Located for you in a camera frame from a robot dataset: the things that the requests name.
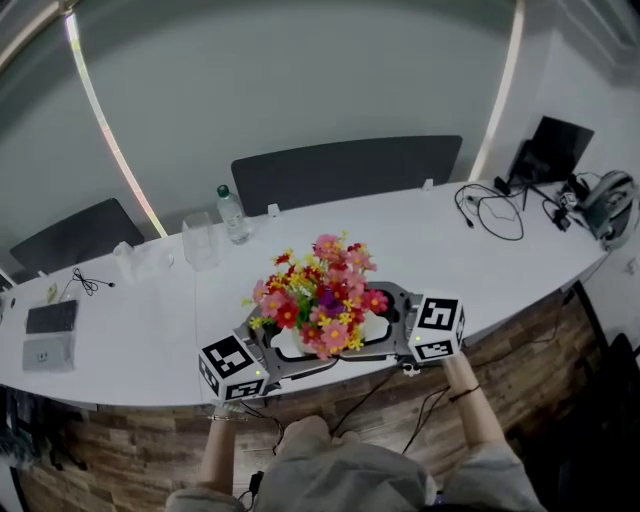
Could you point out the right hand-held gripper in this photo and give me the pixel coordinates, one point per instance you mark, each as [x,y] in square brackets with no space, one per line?
[440,320]

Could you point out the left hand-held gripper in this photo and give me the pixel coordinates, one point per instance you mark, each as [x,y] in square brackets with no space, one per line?
[230,365]

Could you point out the red pink flowers white pot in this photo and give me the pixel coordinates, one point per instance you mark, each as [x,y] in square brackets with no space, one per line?
[325,305]

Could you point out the person's left forearm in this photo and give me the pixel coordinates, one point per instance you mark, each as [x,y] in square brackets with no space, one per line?
[220,455]

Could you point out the person's right forearm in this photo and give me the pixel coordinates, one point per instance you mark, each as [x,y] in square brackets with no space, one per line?
[467,410]

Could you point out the large white oval table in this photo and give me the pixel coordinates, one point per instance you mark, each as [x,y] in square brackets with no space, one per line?
[425,250]

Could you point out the person's left leg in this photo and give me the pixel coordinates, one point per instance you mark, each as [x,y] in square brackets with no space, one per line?
[305,435]

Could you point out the person's leg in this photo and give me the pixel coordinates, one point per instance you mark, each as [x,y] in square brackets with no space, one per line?
[305,435]
[345,440]

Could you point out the black wrist band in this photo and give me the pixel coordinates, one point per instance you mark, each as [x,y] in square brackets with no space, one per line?
[465,393]

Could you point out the person's right leg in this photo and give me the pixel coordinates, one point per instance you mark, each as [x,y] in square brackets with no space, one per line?
[345,440]

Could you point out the black power adapter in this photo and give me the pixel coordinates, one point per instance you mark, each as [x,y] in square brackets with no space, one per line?
[256,481]

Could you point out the clear acrylic container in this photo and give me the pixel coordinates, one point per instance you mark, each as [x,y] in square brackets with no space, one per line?
[200,245]

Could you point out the clear water bottle green cap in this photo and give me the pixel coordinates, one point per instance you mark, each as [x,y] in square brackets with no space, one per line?
[234,215]

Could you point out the person's grey shirt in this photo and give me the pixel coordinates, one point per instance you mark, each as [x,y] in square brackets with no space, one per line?
[350,480]

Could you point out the clear plastic packet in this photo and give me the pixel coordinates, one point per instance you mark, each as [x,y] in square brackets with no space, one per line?
[140,262]

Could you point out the black keyboard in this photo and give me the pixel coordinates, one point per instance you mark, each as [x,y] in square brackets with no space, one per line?
[52,317]

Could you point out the small yellow item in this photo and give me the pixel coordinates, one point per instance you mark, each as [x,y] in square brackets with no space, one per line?
[52,292]

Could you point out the black office chair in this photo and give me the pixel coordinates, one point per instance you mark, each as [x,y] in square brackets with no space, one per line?
[625,365]

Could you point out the black monitor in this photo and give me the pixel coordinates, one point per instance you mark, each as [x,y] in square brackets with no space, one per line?
[555,147]

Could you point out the grey headset device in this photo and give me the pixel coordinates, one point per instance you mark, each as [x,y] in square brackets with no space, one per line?
[607,205]

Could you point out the white light strip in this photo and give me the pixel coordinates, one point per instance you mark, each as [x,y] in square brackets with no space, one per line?
[500,85]
[107,130]

